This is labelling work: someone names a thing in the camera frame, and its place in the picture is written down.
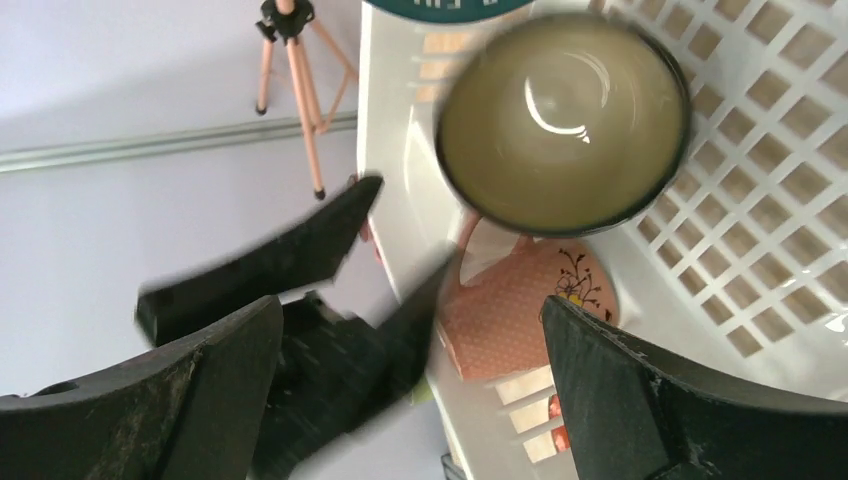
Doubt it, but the light green mug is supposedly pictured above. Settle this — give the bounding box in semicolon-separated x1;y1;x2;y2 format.
408;379;434;406

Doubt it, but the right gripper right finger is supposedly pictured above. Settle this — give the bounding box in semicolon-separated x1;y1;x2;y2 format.
541;296;847;479

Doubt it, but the orange dotted mug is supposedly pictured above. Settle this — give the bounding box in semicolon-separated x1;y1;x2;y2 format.
439;235;619;381

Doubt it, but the white plate green rim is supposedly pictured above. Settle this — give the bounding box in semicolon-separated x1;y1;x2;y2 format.
366;0;532;25

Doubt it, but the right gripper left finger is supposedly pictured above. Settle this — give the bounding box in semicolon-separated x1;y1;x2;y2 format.
1;297;283;479

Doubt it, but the pink tripod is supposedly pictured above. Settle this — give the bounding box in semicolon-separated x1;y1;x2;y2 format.
255;0;359;201

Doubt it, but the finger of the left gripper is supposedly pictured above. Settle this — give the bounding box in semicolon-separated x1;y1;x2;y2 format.
251;248;458;479
135;174;384;347

